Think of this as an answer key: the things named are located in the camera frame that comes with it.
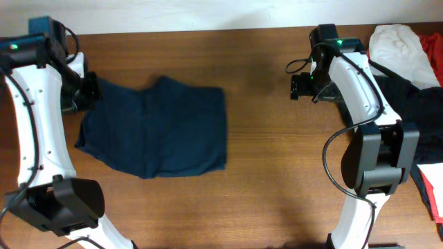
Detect navy blue shorts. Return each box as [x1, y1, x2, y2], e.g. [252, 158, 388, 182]
[75, 76, 228, 179]

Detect red garment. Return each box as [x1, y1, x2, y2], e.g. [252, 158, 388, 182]
[364, 33, 443, 225]

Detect black shorts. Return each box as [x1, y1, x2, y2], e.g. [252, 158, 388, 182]
[370, 61, 442, 212]

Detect white garment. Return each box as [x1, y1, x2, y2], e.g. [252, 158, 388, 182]
[368, 24, 440, 90]

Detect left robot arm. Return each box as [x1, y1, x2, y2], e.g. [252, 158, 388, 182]
[1, 33, 135, 248]

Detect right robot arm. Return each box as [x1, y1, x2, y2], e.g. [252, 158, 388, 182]
[291, 38, 419, 248]

